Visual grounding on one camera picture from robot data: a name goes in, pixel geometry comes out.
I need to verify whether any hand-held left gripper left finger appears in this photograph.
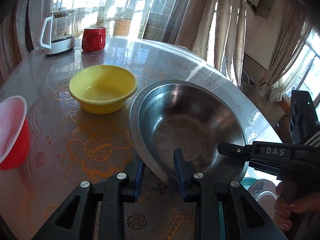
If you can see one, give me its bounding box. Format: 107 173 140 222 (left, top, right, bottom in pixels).
32 156 145 240

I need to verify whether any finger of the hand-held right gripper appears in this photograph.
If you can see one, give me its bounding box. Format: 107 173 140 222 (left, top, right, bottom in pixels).
217 142 253 162

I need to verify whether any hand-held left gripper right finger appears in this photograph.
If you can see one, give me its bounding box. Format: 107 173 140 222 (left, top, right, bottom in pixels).
174 148 288 240

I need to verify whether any white bird print plate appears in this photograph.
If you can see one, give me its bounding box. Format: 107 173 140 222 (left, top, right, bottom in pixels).
247 179 277 200

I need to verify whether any stainless steel basin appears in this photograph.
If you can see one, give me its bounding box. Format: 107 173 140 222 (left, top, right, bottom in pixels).
129 80 249 188

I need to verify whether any yellow plastic bowl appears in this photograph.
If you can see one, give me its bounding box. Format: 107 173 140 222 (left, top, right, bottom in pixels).
69 65 138 114

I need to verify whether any red plastic bowl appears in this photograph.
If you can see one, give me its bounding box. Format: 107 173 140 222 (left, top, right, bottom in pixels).
0 95 30 170

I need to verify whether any person's right hand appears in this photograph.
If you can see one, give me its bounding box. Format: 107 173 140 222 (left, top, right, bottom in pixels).
274 181 320 232

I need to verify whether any round back wooden chair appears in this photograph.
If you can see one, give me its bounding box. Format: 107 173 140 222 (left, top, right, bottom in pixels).
274 114 292 131

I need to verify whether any side window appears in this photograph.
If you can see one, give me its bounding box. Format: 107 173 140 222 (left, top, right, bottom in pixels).
282 29 320 98

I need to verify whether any beige tied curtain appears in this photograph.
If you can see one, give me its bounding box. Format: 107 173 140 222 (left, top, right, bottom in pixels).
259 11 313 103

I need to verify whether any red ceramic mug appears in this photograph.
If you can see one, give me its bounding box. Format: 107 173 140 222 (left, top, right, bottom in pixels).
82 26 106 52

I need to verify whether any glass electric kettle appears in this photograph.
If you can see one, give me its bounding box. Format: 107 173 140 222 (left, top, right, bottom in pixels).
40 9 76 56

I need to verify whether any large barred window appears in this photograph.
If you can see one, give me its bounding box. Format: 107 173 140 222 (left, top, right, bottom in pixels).
50 0 182 38

